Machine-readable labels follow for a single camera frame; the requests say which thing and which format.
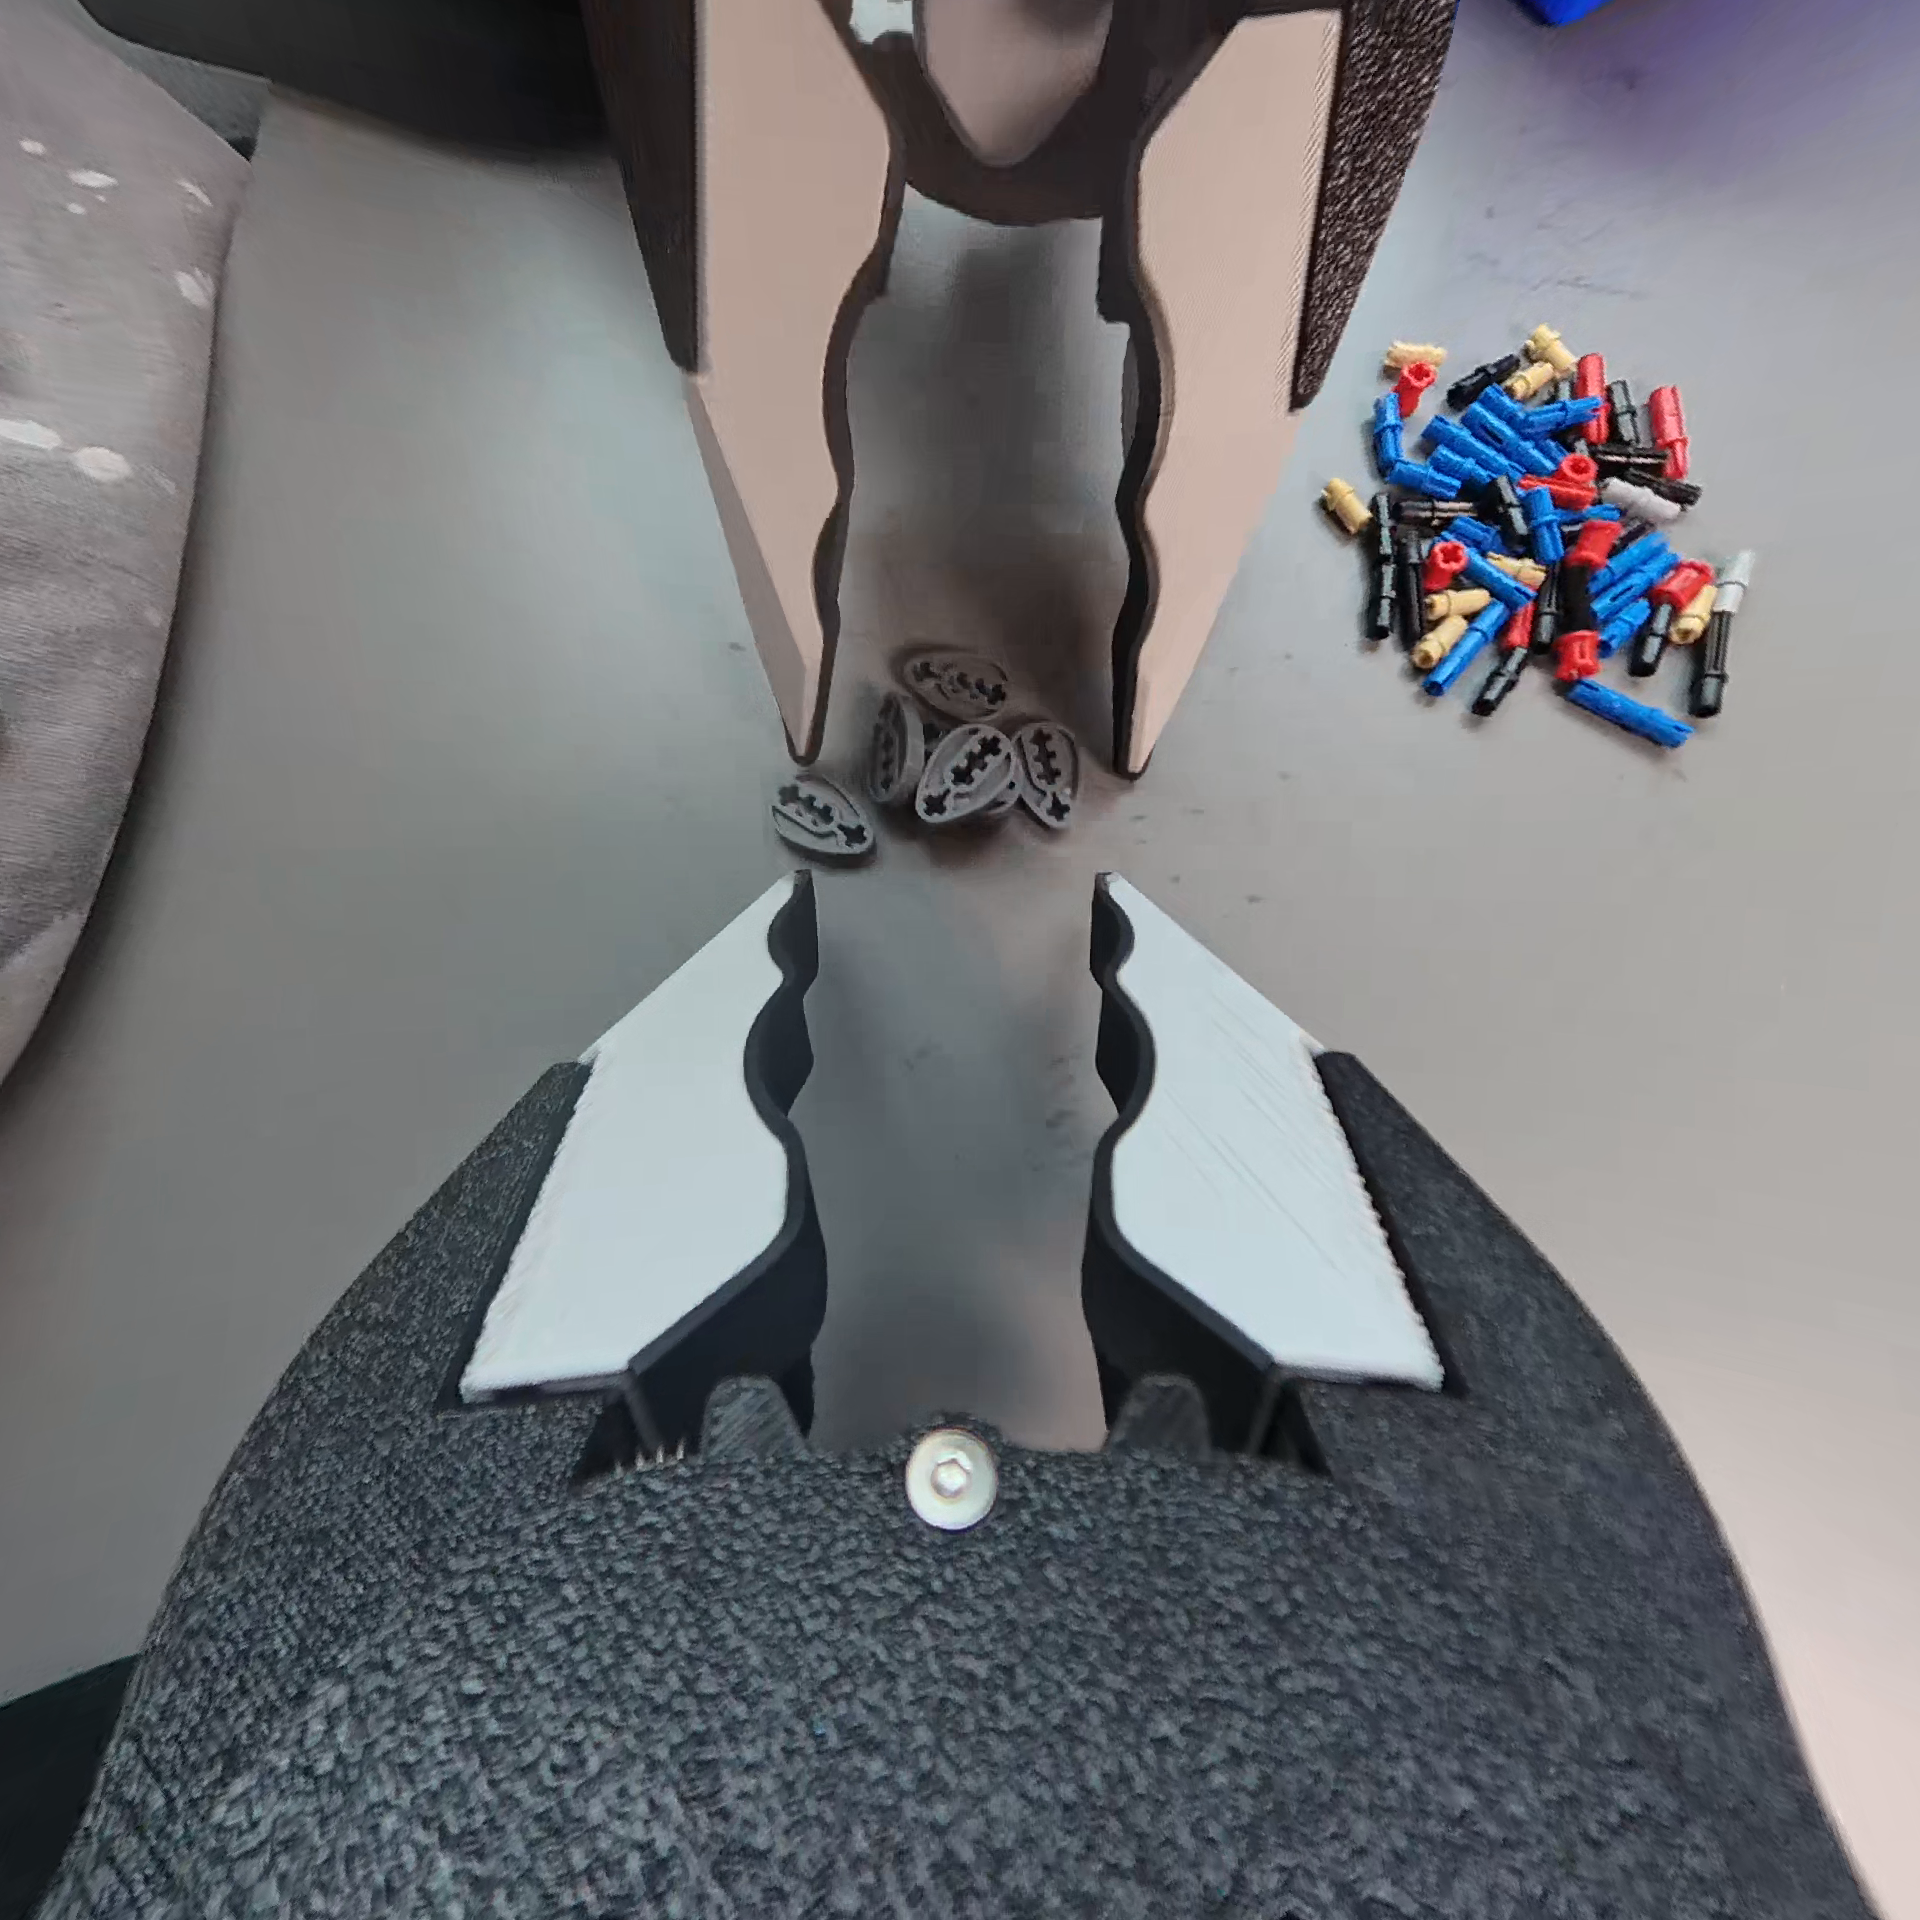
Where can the pile of small toy pins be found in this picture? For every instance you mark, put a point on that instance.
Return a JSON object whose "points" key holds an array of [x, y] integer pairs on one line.
{"points": [[1546, 540]]}

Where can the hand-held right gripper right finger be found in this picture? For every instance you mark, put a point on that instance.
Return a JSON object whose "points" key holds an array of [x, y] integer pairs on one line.
{"points": [[1260, 1201]]}

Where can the blue plastic bin with label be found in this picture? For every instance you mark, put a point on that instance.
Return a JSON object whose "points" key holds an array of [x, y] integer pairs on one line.
{"points": [[1589, 10]]}

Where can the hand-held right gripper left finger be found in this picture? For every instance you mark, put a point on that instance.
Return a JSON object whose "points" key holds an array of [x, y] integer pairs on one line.
{"points": [[662, 1184]]}

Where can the person's grey sweatshirt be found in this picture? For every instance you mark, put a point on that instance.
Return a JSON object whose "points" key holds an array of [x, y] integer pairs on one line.
{"points": [[107, 523]]}

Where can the grey desk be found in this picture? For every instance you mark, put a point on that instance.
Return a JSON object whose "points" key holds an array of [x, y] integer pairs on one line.
{"points": [[375, 600]]}

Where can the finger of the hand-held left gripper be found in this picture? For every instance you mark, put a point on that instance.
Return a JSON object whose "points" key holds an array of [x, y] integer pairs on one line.
{"points": [[781, 300], [1230, 300]]}

